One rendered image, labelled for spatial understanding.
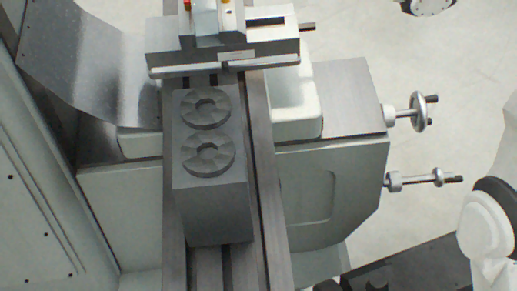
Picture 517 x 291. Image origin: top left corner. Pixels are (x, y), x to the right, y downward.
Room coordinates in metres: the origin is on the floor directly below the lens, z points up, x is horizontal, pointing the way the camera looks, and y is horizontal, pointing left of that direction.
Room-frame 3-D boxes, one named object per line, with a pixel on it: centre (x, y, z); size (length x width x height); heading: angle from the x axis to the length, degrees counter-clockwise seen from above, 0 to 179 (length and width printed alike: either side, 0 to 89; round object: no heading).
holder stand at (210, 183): (0.66, 0.08, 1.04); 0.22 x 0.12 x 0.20; 1
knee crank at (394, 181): (0.94, -0.44, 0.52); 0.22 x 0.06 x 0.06; 92
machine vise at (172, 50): (1.07, 0.06, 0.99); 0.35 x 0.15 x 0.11; 91
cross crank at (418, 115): (1.08, -0.41, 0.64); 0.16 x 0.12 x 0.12; 92
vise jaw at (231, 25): (1.07, 0.03, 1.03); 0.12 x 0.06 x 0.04; 1
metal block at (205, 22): (1.06, 0.09, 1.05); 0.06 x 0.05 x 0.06; 1
